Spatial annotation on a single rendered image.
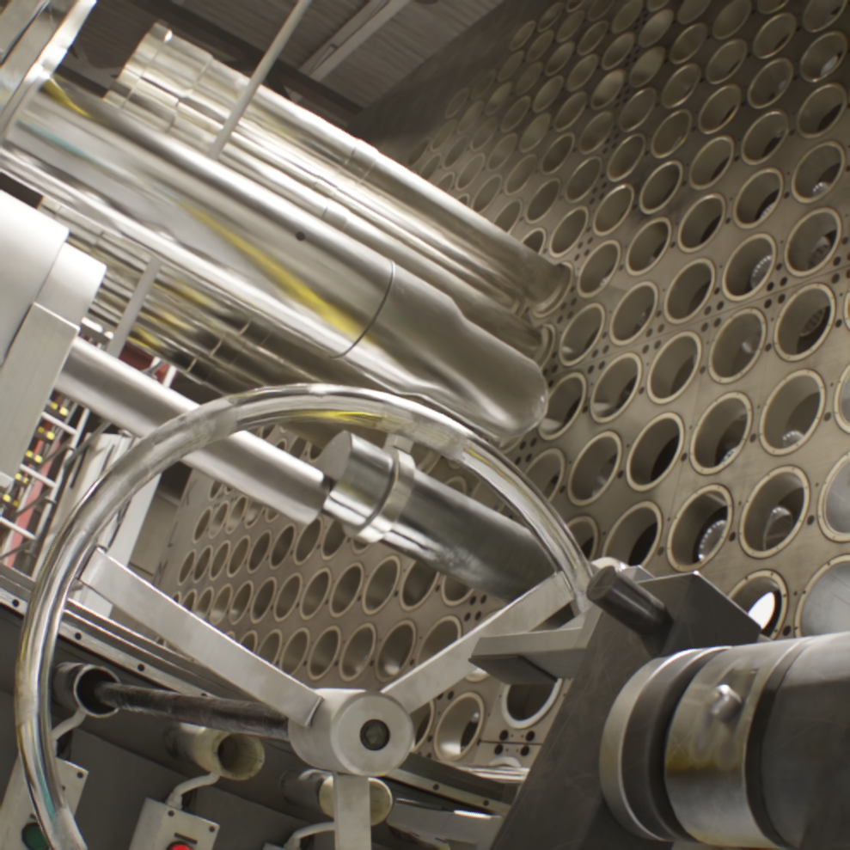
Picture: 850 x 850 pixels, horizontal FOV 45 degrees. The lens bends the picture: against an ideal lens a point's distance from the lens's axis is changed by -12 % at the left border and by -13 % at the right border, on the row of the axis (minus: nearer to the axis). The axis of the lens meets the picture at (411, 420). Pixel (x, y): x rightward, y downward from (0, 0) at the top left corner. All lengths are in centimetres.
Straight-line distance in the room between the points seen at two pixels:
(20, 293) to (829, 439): 196
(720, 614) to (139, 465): 30
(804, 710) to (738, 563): 249
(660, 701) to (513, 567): 143
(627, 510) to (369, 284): 202
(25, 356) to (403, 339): 50
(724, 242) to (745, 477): 93
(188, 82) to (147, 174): 258
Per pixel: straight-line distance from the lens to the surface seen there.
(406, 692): 63
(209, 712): 79
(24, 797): 123
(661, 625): 41
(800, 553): 266
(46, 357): 147
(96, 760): 133
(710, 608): 42
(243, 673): 59
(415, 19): 1278
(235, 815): 139
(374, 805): 132
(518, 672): 52
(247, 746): 125
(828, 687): 32
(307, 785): 137
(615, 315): 386
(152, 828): 129
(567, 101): 531
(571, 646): 47
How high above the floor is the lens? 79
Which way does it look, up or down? 23 degrees up
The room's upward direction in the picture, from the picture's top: 19 degrees clockwise
